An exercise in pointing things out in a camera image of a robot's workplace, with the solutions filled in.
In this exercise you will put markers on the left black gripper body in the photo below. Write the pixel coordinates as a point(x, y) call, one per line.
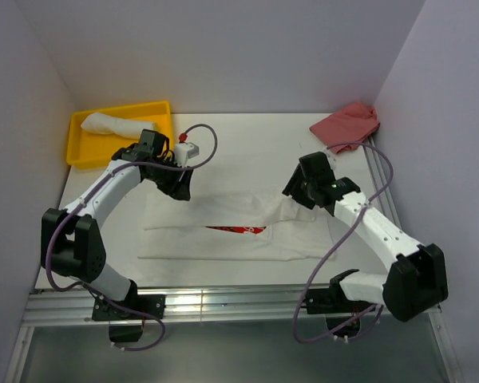
point(168, 180)

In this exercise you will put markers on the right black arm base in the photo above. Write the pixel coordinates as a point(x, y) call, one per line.
point(332, 304)

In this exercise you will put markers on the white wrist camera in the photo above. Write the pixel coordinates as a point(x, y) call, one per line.
point(183, 152)
point(331, 158)

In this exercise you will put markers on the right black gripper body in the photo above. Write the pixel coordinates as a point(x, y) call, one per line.
point(300, 187)

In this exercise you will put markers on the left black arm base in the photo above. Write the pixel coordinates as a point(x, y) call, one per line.
point(126, 324)

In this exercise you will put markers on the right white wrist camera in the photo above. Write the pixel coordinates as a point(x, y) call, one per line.
point(331, 158)

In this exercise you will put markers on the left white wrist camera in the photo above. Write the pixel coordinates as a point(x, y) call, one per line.
point(183, 152)

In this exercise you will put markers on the pink folded t-shirt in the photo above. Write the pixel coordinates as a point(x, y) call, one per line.
point(341, 131)

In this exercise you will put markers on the rolled white t-shirt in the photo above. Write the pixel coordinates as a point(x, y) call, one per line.
point(102, 124)

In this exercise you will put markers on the white printed t-shirt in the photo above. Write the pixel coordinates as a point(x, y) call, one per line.
point(239, 226)

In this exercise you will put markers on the aluminium front rail frame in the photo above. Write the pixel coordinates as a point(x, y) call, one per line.
point(240, 333)

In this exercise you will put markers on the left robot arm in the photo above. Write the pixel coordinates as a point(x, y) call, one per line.
point(72, 245)

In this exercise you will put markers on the aluminium right side rail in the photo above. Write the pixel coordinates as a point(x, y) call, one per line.
point(376, 175)

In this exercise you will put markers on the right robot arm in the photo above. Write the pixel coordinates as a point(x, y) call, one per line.
point(415, 278)

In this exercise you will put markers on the yellow plastic tray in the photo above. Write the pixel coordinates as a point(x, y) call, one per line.
point(86, 150)

